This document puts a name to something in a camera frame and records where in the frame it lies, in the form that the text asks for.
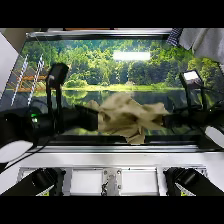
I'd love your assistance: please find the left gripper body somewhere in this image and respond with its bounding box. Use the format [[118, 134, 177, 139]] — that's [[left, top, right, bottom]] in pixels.
[[74, 105, 100, 132]]

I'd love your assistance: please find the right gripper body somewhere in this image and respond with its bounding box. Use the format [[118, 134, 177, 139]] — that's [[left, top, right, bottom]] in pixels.
[[162, 112, 183, 130]]

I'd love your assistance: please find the khaki shirt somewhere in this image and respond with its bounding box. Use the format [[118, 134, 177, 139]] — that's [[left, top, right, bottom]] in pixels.
[[87, 92, 171, 146]]

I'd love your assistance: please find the checked shirt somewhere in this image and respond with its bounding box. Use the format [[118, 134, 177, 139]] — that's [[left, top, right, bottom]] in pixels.
[[165, 27, 185, 48]]

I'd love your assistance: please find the grey garment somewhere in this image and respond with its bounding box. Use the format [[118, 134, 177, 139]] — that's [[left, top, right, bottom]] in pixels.
[[178, 27, 224, 66]]

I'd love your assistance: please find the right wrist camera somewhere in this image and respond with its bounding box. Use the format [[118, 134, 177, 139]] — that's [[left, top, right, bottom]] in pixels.
[[178, 69, 208, 113]]

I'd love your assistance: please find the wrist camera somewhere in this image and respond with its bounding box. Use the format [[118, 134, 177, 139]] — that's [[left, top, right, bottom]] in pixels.
[[45, 62, 70, 116], [178, 69, 208, 113]]

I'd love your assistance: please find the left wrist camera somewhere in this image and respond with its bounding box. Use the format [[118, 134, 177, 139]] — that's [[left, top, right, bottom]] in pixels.
[[45, 62, 70, 116]]

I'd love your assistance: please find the silver frame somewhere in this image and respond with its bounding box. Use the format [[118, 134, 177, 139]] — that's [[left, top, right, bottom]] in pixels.
[[0, 28, 224, 197]]

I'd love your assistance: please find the black cable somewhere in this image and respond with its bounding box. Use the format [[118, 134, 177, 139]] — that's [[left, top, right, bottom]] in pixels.
[[0, 133, 60, 173]]

